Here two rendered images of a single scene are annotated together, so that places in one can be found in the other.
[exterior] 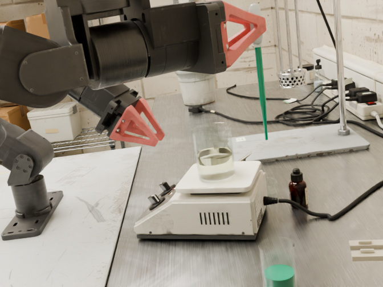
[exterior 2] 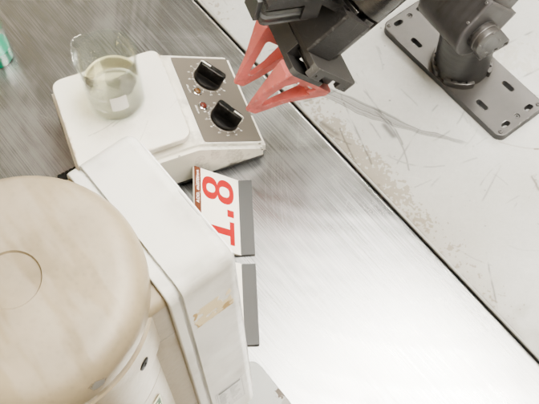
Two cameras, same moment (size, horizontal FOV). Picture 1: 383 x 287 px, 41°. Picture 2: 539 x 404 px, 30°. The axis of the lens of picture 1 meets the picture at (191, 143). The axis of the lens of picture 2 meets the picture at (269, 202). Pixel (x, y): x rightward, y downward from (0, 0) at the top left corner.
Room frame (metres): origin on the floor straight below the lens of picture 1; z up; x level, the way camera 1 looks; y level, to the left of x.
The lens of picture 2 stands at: (1.34, -0.26, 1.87)
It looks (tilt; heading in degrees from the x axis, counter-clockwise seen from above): 62 degrees down; 144
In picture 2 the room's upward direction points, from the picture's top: 3 degrees counter-clockwise
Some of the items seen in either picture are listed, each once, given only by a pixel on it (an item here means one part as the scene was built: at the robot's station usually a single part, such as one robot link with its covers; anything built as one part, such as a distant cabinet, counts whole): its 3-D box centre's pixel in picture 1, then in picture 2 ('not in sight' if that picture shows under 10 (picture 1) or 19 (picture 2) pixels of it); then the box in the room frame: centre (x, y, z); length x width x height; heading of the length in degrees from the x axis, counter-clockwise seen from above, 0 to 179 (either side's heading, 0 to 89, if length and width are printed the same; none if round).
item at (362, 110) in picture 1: (349, 97); not in sight; (1.47, -0.47, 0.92); 0.40 x 0.06 x 0.04; 179
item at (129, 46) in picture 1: (110, 48); not in sight; (0.49, 0.06, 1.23); 0.07 x 0.06 x 0.07; 119
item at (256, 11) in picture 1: (257, 24); not in sight; (0.57, -0.09, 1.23); 0.01 x 0.01 x 0.04; 29
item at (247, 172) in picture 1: (219, 175); (121, 112); (0.79, -0.04, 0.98); 0.12 x 0.12 x 0.01; 71
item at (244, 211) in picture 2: not in sight; (224, 210); (0.92, -0.01, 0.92); 0.09 x 0.06 x 0.04; 144
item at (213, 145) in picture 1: (215, 154); (109, 77); (0.77, -0.03, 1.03); 0.07 x 0.06 x 0.08; 22
